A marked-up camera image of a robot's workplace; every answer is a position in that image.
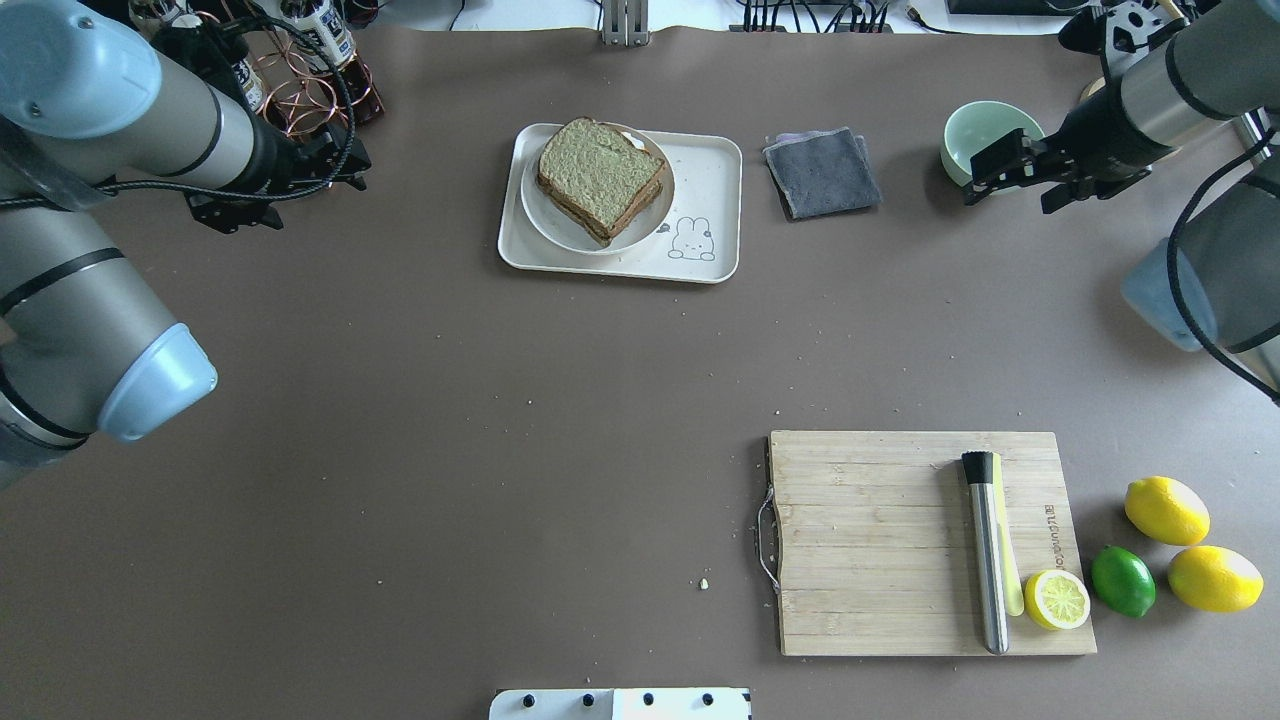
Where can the bamboo cutting board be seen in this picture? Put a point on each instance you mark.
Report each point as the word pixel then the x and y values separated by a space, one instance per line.
pixel 874 540

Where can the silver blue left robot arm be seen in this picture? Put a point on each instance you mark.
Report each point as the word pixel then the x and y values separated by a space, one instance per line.
pixel 92 110

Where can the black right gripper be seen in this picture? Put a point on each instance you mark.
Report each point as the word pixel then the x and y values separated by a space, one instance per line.
pixel 1098 138

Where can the plain toast slice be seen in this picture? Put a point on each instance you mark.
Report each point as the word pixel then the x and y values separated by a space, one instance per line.
pixel 589 153

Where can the steel muddler black tip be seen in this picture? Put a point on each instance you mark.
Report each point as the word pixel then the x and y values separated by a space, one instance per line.
pixel 980 470

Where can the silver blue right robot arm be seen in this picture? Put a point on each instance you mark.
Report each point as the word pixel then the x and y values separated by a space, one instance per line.
pixel 1169 78

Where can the mint green bowl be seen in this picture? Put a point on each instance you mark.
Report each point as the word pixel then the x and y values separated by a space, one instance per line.
pixel 973 127

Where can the yellow lemon left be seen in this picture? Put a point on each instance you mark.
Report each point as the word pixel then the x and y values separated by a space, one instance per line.
pixel 1215 579

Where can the copper wire bottle rack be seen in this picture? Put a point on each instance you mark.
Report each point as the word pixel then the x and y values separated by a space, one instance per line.
pixel 295 63

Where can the green lime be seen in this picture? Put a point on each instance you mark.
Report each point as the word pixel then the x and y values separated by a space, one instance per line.
pixel 1123 581

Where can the white round plate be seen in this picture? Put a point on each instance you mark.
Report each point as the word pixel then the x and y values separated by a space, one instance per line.
pixel 566 234

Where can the halved lemon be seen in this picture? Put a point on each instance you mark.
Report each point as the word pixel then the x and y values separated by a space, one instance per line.
pixel 1056 600

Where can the yellow lemon right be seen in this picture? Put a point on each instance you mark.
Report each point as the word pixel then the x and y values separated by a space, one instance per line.
pixel 1167 511

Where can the grey folded cloth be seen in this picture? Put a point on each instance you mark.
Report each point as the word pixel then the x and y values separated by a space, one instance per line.
pixel 821 173

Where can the yellow lemon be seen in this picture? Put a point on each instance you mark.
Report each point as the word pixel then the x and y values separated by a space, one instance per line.
pixel 1167 511
pixel 1215 579

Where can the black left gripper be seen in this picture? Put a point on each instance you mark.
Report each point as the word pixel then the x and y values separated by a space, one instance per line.
pixel 272 161

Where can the cream rectangular tray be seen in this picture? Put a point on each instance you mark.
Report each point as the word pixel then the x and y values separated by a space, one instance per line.
pixel 697 242

